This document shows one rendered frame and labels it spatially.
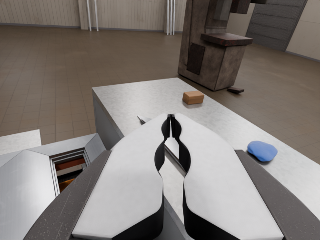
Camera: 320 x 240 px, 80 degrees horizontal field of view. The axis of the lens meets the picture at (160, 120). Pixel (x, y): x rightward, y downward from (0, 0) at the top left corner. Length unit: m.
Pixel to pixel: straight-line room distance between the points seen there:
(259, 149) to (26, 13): 9.88
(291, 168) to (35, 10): 9.93
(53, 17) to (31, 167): 9.32
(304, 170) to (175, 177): 0.48
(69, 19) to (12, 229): 9.60
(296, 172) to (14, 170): 1.09
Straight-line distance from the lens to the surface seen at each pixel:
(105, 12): 10.24
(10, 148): 1.33
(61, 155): 1.03
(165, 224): 0.66
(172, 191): 0.60
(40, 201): 0.86
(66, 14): 10.08
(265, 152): 0.82
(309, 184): 0.83
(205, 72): 4.17
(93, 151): 0.99
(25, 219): 0.84
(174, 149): 0.69
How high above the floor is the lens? 1.52
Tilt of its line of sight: 32 degrees down
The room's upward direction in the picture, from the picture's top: 7 degrees clockwise
